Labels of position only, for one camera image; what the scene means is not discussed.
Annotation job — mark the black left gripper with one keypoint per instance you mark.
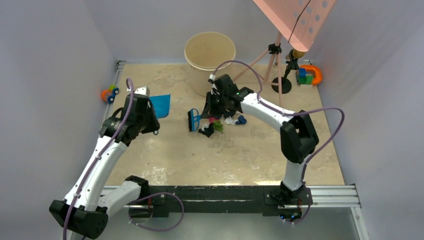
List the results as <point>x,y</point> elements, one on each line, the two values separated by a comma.
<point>154,125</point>

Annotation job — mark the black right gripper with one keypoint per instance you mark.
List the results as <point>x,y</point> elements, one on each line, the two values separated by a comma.
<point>210,110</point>

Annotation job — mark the blue plastic dustpan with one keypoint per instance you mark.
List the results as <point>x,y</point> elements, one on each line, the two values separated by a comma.
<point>161,105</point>

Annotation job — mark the pink scrap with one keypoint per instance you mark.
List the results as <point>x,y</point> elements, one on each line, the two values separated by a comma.
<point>212,119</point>

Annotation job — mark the blue hand brush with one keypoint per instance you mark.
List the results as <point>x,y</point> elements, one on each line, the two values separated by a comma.
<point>193,119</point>

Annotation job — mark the black paper scrap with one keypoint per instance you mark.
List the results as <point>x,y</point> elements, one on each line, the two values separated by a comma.
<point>207,131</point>

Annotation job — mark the dark blue paper scrap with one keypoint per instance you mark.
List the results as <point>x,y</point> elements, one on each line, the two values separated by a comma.
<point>241,120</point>

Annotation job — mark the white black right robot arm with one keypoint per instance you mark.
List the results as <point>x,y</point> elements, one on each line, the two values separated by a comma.
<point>298,137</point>

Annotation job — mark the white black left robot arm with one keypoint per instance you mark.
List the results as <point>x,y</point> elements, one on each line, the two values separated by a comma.
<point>84,212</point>

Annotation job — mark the orange blue toy car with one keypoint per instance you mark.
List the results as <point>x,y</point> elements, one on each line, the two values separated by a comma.
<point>109,95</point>

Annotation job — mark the beige plastic bucket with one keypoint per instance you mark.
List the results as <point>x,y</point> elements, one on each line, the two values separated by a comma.
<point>204,52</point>

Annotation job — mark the orange blue green toy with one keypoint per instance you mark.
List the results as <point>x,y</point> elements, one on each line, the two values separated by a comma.
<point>309,75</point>

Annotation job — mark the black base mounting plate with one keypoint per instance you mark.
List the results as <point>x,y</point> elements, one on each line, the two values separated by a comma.
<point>268,200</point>

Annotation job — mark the pink music stand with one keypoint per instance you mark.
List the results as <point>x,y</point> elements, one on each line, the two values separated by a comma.
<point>298,23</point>

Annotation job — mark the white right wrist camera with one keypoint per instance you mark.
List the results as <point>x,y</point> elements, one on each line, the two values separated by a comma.
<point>211,80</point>

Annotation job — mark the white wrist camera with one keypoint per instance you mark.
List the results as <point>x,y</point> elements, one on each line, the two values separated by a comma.
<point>211,80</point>
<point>144,90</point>

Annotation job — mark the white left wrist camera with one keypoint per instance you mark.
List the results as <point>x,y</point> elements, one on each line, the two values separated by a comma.
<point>144,90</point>

